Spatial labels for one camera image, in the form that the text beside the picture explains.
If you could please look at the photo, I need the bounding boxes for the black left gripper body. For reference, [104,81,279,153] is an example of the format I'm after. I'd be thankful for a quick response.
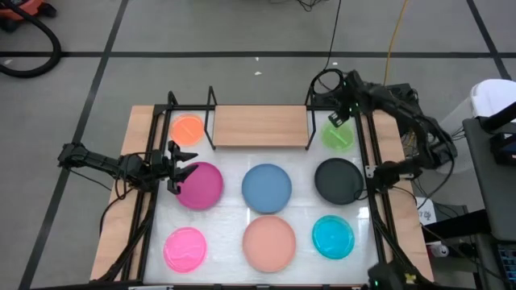
[149,139,181,195]

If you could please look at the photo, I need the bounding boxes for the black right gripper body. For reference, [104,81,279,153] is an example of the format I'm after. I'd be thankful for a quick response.
[340,69,366,118]

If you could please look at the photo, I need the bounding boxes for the green translucent cup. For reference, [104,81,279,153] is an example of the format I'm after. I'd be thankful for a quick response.
[321,119,356,152]

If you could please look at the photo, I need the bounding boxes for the large magenta plate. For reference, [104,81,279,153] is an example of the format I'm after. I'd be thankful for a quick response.
[175,161,224,211]

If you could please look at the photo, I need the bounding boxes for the orange translucent cup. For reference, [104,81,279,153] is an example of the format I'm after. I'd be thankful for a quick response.
[169,114,206,147]

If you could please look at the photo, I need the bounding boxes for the large dark grey plate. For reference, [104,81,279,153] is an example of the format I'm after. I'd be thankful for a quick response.
[314,157,365,205]

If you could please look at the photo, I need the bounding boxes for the small pink translucent plate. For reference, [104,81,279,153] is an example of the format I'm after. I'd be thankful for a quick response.
[163,226,208,274]

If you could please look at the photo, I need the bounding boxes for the large blue plate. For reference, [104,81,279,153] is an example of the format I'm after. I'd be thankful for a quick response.
[241,163,293,214]

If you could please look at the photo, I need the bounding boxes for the large salmon plate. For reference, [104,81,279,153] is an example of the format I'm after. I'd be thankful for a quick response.
[242,215,298,274]

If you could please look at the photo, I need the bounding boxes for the small cyan translucent plate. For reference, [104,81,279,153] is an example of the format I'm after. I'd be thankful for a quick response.
[311,214,356,260]

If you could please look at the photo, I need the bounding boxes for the white paper label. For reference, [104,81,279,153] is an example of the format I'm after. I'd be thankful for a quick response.
[414,196,438,226]

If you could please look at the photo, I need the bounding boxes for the white round container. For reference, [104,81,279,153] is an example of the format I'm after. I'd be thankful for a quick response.
[469,78,516,118]

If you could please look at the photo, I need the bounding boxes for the white can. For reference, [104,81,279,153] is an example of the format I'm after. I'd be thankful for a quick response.
[429,243,450,259]

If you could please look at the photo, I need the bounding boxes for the grey desk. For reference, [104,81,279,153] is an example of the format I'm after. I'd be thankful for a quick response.
[462,116,516,242]

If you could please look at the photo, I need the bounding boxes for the orange vacuum cleaner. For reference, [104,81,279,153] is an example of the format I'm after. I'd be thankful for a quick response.
[0,0,57,32]

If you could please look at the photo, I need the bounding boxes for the computer keyboard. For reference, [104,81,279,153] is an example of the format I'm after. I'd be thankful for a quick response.
[496,243,516,287]

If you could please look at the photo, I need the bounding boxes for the black metal rig frame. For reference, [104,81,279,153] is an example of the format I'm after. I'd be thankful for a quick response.
[96,90,435,290]

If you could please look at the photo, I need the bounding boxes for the black hanging cable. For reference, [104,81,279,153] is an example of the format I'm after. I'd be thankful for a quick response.
[310,0,345,97]

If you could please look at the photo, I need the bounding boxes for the wooden shelf with black frame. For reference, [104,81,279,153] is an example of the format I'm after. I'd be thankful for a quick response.
[203,85,318,152]

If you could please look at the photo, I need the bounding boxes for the yellow hanging cable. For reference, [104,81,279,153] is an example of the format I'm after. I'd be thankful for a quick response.
[382,0,410,85]

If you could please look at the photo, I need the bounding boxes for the black vacuum hose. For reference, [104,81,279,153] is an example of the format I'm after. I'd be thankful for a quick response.
[0,0,63,79]

